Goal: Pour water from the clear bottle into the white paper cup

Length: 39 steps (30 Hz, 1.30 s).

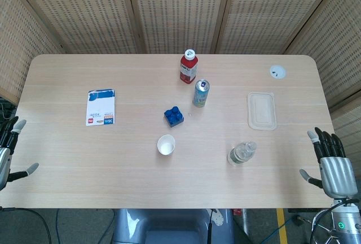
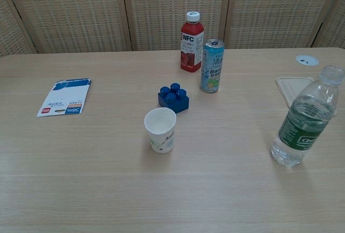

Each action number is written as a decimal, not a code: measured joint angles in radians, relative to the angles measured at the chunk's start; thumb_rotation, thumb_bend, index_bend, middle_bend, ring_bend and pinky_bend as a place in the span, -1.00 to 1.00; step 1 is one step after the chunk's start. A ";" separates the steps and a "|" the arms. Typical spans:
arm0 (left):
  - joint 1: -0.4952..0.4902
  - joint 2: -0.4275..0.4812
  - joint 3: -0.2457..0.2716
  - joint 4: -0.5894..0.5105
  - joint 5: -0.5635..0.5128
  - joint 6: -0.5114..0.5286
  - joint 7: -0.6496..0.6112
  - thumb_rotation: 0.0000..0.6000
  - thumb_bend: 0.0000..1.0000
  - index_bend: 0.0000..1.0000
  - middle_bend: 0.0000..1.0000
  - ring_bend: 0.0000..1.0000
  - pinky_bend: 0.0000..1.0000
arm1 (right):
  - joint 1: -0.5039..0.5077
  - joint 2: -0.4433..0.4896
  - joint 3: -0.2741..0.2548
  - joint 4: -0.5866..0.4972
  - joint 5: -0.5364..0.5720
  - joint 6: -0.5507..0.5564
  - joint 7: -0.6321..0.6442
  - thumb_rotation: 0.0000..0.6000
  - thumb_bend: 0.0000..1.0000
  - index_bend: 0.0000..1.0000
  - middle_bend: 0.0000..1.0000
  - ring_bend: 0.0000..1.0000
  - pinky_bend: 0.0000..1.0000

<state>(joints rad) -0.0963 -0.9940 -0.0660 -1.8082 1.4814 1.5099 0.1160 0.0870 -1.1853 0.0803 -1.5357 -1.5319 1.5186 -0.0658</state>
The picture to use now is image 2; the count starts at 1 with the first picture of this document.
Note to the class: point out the transparent water bottle green label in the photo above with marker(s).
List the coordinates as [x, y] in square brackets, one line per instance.
[304, 114]

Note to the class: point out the white paper cup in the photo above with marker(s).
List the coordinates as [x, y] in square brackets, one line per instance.
[161, 136]

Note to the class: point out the red NFC juice bottle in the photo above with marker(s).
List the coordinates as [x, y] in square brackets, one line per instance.
[192, 41]

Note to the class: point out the blue plastic building block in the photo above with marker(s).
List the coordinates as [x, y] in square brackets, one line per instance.
[173, 101]

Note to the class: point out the light blue drink can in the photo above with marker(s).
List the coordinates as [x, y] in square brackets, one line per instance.
[212, 68]

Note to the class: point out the blue white cardboard package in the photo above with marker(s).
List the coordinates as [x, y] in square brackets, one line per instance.
[67, 95]

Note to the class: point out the beige square lid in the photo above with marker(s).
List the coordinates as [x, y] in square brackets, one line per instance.
[289, 87]

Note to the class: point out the woven wooden folding screen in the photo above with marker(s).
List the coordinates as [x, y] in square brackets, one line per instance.
[81, 12]

